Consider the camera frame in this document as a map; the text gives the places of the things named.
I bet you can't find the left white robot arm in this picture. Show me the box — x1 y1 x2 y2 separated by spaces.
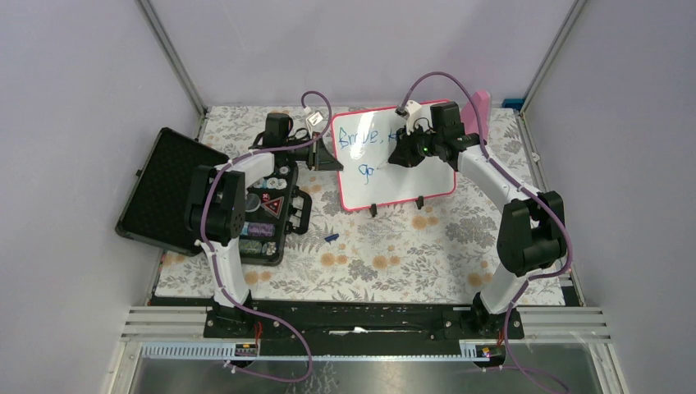
185 112 343 337

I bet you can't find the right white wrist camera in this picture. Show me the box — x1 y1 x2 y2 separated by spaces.
396 100 423 135

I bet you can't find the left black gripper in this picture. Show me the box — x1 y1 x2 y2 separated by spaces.
282 132 343 171

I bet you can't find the pink framed whiteboard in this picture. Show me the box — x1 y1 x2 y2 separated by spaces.
331 106 456 212

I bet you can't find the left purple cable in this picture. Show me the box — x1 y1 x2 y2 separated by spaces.
199 89 334 384

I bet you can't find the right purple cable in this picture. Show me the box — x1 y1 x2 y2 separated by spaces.
402 71 575 392

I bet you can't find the floral table mat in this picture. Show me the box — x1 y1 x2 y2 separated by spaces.
150 106 533 306

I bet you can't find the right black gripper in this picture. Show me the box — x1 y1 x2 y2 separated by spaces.
388 123 442 169

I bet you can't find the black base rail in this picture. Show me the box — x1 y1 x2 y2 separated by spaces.
204 300 524 357

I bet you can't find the blue corner object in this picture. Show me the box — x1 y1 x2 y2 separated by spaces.
501 98 525 111

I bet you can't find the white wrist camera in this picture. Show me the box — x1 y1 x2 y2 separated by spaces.
304 107 324 133
396 100 423 135

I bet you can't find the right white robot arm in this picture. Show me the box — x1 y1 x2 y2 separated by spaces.
387 101 570 338

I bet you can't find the open black case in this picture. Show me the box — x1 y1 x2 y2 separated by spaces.
115 127 312 266

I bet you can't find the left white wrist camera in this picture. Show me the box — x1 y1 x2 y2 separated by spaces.
304 107 324 133

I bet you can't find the pink eraser block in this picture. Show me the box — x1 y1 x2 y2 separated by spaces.
460 89 491 142

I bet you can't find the purple cable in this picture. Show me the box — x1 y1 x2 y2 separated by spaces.
199 89 334 384
402 71 575 392

